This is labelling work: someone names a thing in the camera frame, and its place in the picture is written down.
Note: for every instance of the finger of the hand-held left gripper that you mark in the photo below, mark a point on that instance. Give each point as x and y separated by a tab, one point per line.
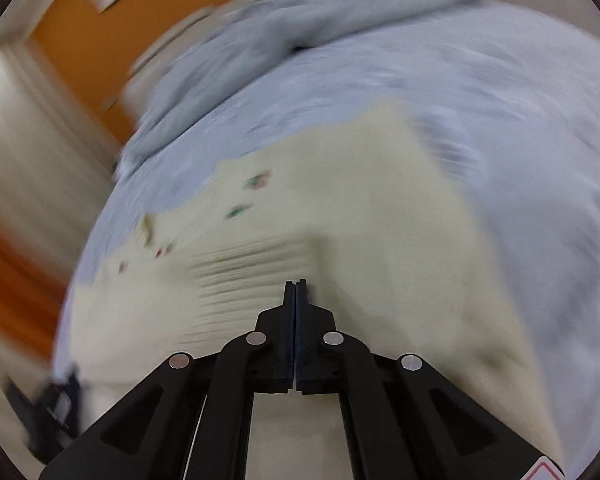
55	405

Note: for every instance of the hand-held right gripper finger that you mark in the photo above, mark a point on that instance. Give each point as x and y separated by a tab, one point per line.
302	320
291	320

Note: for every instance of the cream knit sweater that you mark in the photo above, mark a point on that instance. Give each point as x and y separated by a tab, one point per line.
355	200

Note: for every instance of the butterfly printed bed sheet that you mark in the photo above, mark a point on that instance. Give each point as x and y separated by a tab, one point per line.
505	110

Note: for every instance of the grey quilt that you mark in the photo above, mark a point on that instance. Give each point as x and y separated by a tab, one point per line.
305	25

